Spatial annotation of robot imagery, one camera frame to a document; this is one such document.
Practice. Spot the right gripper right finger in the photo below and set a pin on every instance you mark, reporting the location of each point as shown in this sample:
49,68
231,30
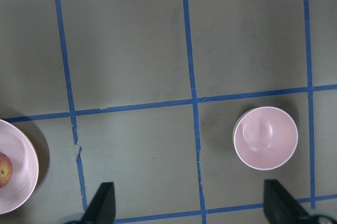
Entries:
280,207

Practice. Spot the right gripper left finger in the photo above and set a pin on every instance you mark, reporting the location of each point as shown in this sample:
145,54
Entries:
102,208

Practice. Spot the pink bowl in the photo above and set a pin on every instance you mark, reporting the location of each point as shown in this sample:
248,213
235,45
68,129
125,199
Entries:
265,138

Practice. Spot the red apple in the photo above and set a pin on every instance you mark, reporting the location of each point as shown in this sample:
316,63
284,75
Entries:
6,170

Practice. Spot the pink plate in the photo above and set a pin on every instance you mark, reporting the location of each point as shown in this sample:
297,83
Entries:
22,154

